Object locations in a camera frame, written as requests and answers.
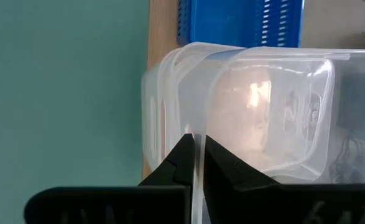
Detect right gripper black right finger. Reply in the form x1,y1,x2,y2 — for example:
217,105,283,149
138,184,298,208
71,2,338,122
203,135,365,224

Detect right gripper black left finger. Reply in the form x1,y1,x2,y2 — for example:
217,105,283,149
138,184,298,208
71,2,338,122
23,133,195,224

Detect wooden shelf board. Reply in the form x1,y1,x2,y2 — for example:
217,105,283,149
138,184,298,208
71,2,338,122
141,0,183,180

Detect green table mat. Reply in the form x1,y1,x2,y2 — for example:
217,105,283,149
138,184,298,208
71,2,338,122
0,0,150,224

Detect blue plastic basket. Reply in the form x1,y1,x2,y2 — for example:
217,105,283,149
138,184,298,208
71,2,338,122
177,0,305,48

